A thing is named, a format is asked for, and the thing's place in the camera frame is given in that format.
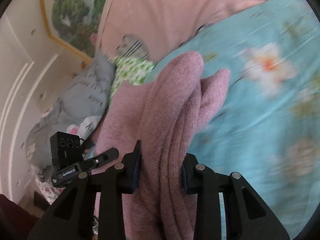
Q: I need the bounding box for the mauve knit sweater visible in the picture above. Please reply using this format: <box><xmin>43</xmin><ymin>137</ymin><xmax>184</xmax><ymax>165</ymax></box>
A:
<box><xmin>95</xmin><ymin>51</ymin><xmax>230</xmax><ymax>239</ymax></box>

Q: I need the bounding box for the dark red furniture corner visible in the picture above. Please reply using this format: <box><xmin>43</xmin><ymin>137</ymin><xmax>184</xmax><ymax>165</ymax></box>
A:
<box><xmin>0</xmin><ymin>194</ymin><xmax>39</xmax><ymax>239</ymax></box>

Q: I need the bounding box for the green floral white cloth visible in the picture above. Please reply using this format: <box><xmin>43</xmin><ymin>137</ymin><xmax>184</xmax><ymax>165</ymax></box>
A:
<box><xmin>110</xmin><ymin>57</ymin><xmax>156</xmax><ymax>100</ymax></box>

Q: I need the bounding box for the light blue floral quilt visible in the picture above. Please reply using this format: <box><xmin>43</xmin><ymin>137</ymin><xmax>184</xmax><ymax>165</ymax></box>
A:
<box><xmin>146</xmin><ymin>0</ymin><xmax>319</xmax><ymax>238</ymax></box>

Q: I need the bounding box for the pink heart-patch bed cover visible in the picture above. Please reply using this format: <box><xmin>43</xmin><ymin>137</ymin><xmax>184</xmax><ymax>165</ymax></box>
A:
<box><xmin>90</xmin><ymin>0</ymin><xmax>267</xmax><ymax>61</ymax></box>

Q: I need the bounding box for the gold framed landscape picture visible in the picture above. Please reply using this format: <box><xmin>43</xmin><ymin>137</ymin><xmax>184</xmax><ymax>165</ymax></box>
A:
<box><xmin>40</xmin><ymin>0</ymin><xmax>106</xmax><ymax>61</ymax></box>

